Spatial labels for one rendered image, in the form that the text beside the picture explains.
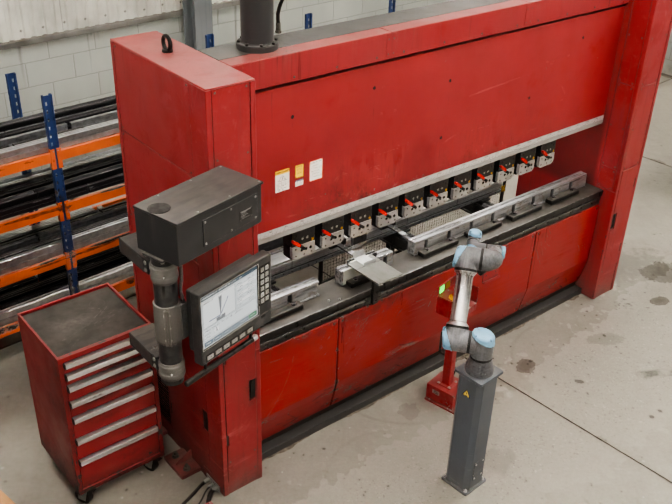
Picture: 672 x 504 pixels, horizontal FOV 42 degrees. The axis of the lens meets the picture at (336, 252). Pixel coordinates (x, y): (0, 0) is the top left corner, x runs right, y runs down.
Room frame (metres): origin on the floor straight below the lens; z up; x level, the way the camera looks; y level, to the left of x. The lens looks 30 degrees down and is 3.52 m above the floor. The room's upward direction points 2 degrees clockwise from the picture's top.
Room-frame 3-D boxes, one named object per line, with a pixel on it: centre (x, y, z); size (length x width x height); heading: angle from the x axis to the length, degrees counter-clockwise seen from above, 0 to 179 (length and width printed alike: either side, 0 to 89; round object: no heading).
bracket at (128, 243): (3.22, 0.69, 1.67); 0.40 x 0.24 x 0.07; 130
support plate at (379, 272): (4.15, -0.22, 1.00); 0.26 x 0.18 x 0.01; 40
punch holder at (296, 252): (3.99, 0.20, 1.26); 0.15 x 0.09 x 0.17; 130
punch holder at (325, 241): (4.12, 0.04, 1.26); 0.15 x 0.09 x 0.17; 130
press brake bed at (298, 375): (4.65, -0.65, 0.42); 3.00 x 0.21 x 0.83; 130
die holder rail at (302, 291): (3.91, 0.30, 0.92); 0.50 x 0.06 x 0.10; 130
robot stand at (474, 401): (3.56, -0.76, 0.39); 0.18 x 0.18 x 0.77; 44
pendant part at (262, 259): (3.12, 0.46, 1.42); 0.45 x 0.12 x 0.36; 144
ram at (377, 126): (4.69, -0.62, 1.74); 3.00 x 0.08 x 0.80; 130
